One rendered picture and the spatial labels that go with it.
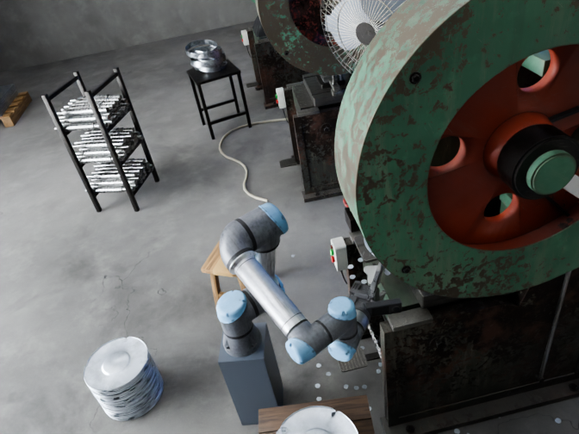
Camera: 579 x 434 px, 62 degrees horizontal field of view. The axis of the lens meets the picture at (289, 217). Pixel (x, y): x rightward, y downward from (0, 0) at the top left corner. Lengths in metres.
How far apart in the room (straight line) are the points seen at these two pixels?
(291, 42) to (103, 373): 1.89
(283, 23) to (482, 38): 1.83
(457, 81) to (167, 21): 7.28
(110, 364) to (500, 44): 2.01
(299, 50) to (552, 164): 1.88
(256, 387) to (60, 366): 1.22
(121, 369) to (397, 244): 1.56
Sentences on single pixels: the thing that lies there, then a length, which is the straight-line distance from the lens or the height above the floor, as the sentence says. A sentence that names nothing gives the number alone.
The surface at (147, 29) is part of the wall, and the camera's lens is 8.15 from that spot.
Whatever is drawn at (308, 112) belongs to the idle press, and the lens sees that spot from 3.13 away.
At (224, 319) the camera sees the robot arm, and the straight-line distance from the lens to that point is 1.80.
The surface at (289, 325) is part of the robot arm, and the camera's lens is 1.34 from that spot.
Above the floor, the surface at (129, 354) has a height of 0.24.
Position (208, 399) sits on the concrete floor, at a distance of 2.42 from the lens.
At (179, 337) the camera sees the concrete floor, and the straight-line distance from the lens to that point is 2.71.
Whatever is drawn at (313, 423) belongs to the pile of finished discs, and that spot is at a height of 0.39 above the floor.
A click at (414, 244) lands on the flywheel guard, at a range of 1.17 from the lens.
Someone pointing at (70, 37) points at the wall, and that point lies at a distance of 8.36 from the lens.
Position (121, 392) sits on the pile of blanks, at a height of 0.20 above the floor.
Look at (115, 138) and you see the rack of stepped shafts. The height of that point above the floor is 0.52.
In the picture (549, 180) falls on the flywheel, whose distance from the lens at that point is 1.15.
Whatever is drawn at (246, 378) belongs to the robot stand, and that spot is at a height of 0.33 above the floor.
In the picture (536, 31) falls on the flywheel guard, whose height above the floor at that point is 1.62.
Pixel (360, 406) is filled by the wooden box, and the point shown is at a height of 0.35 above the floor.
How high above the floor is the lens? 1.94
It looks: 36 degrees down
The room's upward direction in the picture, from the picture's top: 11 degrees counter-clockwise
